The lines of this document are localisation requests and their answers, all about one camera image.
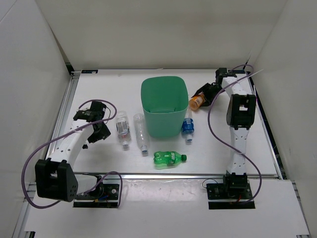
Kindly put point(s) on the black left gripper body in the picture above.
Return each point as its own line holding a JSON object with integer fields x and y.
{"x": 99, "y": 133}

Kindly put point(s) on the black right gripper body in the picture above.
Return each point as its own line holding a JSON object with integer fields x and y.
{"x": 210, "y": 93}

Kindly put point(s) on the orange plastic bottle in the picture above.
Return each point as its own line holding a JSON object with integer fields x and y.
{"x": 196, "y": 101}

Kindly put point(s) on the blue label plastic bottle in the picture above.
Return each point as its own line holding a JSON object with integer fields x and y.
{"x": 187, "y": 128}

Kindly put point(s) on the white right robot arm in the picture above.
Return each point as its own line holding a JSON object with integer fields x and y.
{"x": 240, "y": 114}

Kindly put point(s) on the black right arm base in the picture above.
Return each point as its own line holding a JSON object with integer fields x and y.
{"x": 233, "y": 193}

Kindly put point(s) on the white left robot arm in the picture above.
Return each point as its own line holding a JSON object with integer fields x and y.
{"x": 55, "y": 178}

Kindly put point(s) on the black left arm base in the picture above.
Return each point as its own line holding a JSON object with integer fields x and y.
{"x": 98, "y": 192}

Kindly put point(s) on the green plastic bin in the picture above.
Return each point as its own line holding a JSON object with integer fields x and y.
{"x": 165, "y": 102}

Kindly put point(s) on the clear bottle red label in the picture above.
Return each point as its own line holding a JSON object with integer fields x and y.
{"x": 123, "y": 129}

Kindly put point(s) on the clear unlabelled plastic bottle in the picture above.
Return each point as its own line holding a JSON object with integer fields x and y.
{"x": 141, "y": 133}

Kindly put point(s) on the green soda bottle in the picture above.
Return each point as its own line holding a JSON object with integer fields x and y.
{"x": 168, "y": 159}

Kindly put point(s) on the aluminium front rail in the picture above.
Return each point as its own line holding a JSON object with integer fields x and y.
{"x": 177, "y": 176}

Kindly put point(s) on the aluminium rail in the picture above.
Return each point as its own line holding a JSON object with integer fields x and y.
{"x": 177, "y": 176}
{"x": 63, "y": 112}

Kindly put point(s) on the aluminium left rail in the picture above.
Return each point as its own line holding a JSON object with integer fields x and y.
{"x": 63, "y": 112}

